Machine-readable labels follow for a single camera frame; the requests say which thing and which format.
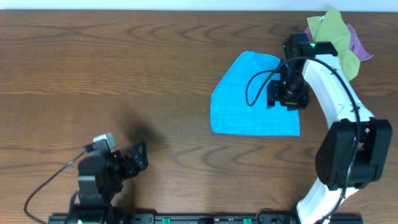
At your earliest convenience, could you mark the blue microfiber cloth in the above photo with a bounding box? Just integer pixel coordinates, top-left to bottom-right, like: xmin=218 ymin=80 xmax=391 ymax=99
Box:
xmin=210 ymin=51 xmax=300 ymax=137

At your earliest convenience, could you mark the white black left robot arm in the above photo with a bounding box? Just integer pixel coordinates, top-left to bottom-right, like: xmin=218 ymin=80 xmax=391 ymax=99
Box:
xmin=66 ymin=139 xmax=149 ymax=224

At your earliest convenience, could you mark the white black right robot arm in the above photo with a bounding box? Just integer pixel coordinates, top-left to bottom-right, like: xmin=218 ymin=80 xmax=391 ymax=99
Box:
xmin=267 ymin=40 xmax=392 ymax=223

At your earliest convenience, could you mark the green microfiber cloth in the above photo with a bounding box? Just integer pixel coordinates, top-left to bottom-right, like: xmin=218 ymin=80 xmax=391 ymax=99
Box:
xmin=307 ymin=7 xmax=360 ymax=81

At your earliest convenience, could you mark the purple microfiber cloth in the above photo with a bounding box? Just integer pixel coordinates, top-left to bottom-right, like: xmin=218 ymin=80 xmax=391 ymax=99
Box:
xmin=303 ymin=24 xmax=374 ymax=62

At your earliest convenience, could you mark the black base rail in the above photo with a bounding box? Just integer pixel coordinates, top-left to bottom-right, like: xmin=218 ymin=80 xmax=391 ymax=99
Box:
xmin=48 ymin=213 xmax=364 ymax=224

